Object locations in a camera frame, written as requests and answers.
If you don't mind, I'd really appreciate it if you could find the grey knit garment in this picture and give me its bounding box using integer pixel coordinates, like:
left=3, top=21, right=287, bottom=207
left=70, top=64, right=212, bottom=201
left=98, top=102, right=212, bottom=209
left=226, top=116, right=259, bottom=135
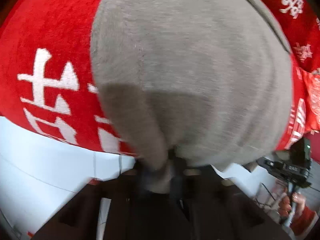
left=89, top=0, right=293, bottom=193

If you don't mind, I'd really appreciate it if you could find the red blanket with white lettering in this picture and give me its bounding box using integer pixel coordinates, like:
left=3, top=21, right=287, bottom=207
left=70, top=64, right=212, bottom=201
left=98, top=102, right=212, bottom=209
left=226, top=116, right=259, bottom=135
left=1, top=0, right=319, bottom=155

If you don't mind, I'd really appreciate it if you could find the person's right hand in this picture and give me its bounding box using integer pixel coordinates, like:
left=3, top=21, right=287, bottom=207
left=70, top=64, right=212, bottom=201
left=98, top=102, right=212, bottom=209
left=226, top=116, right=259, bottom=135
left=278, top=192, right=307, bottom=221

